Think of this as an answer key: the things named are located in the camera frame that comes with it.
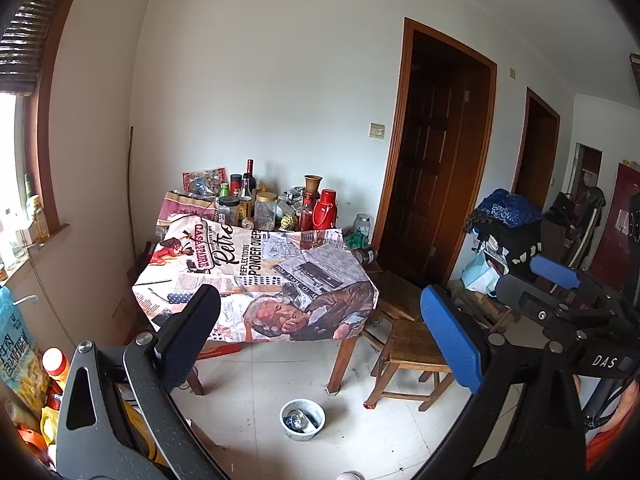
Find yellow oil bottle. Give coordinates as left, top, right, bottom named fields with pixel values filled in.
left=27, top=193, right=51, bottom=244

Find black white cloth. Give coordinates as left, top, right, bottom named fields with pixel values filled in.
left=486, top=224, right=544, bottom=272

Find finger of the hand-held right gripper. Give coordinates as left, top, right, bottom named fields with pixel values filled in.
left=495, top=274, right=617, bottom=334
left=531, top=255, right=627, bottom=312

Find thin wooden stick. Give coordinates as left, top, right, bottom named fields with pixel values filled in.
left=127, top=127, right=139, bottom=272

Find table with printed tablecloth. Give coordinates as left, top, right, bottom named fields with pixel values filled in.
left=132, top=210, right=380, bottom=344

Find blue printed plastic bag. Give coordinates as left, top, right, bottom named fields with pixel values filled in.
left=0, top=284, right=37, bottom=397

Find hanging dark clothes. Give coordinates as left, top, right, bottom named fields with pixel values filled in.
left=546, top=184, right=607, bottom=272

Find red snack bag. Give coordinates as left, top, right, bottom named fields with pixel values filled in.
left=182, top=167, right=230, bottom=197

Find window blind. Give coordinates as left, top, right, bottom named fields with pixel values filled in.
left=0, top=0, right=77, bottom=97

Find wooden door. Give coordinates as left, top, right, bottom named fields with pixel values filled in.
left=372, top=17, right=499, bottom=287
left=511, top=87, right=561, bottom=212

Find red panel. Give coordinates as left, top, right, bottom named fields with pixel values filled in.
left=586, top=162, right=640, bottom=292

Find small wooden stool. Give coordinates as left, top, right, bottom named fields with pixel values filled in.
left=366, top=269, right=427, bottom=322

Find orange plastic bag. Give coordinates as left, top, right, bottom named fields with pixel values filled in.
left=15, top=404, right=59, bottom=462

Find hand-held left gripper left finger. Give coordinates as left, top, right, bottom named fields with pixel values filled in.
left=56, top=285, right=231, bottom=480

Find plastic jar black lid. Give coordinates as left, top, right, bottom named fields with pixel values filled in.
left=217, top=195, right=242, bottom=227

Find blue patterned cloth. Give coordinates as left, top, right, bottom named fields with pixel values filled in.
left=466, top=188, right=544, bottom=229

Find orange jar red white lid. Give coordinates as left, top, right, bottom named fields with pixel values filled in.
left=42, top=347, right=71, bottom=397

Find red thermos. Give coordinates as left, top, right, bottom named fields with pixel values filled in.
left=312, top=188, right=340, bottom=231

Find wooden window frame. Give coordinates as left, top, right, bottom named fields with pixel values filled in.
left=25, top=0, right=93, bottom=248

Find person's right hand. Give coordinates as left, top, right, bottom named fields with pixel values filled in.
left=572, top=375, right=640, bottom=471

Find red flat box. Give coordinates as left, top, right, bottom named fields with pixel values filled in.
left=197, top=342, right=242, bottom=362

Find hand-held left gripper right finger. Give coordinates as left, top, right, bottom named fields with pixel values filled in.
left=415, top=285, right=586, bottom=480

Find pink printed bag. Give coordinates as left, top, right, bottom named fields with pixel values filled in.
left=157, top=189, right=222, bottom=234

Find white bowl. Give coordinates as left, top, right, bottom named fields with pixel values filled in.
left=278, top=398, right=326, bottom=443

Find light blue plastic bag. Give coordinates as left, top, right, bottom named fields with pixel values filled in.
left=459, top=249, right=502, bottom=294

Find white cable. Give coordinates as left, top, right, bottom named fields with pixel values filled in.
left=27, top=245, right=77, bottom=347

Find clear glass bottle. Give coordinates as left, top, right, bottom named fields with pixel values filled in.
left=0, top=204, right=27, bottom=272

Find red sauce bottle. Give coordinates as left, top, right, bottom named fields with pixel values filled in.
left=298, top=194, right=315, bottom=231

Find plastic jar gold lid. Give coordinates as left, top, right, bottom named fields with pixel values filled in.
left=253, top=192, right=279, bottom=232

